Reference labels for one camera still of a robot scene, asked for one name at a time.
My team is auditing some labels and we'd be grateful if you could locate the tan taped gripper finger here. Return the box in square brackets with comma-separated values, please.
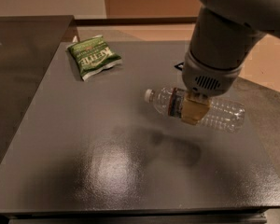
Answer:
[181, 91, 210, 125]

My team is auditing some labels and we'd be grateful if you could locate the green Kettle chips bag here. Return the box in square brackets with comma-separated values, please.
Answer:
[67, 35, 122, 81]

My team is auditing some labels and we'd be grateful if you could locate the dark blue snack packet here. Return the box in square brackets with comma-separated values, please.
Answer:
[175, 63, 184, 71]

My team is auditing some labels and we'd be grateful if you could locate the clear plastic water bottle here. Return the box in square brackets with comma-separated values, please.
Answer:
[144, 88, 245, 133]

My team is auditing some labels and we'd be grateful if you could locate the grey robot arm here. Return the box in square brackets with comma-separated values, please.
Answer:
[181, 0, 280, 124]

